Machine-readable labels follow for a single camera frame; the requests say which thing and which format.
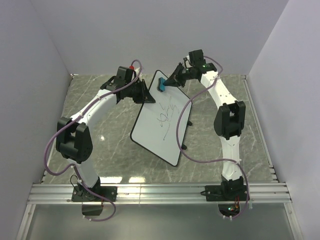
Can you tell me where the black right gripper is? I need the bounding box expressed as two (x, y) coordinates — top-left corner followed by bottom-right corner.
(162, 63), (194, 89)

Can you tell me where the aluminium rail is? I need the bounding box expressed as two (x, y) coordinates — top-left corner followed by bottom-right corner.
(241, 74), (279, 183)
(27, 182), (292, 205)

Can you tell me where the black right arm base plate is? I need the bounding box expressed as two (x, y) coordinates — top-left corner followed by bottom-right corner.
(200, 185), (248, 202)

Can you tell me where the white whiteboard black frame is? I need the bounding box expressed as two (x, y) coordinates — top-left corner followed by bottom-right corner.
(130, 70), (190, 167)

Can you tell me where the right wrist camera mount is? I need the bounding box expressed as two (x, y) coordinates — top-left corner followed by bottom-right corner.
(183, 56), (191, 68)

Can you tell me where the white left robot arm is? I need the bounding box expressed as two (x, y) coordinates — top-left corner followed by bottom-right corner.
(55, 66), (156, 201)

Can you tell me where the aluminium front rail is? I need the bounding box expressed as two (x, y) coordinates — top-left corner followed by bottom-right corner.
(27, 182), (292, 205)

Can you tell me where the aluminium right side rail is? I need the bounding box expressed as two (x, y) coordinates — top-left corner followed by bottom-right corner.
(241, 74), (279, 183)

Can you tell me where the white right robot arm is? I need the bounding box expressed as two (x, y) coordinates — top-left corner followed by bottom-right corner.
(158, 49), (247, 200)

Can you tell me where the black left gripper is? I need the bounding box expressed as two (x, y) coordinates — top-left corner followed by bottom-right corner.
(127, 80), (156, 106)

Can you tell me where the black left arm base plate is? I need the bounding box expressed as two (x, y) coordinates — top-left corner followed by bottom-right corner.
(71, 185), (118, 203)

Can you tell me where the blue whiteboard eraser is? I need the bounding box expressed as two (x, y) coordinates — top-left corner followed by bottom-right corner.
(157, 77), (166, 93)

